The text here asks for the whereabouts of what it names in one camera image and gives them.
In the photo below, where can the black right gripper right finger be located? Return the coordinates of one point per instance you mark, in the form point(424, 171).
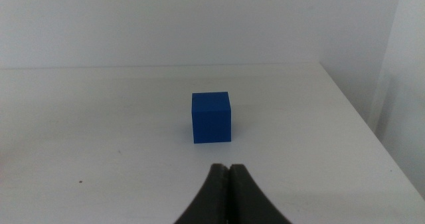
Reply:
point(249, 200)

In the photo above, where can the blue cube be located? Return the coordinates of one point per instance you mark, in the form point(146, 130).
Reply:
point(211, 119)

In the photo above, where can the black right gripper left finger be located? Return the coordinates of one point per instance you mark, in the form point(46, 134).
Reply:
point(209, 200)

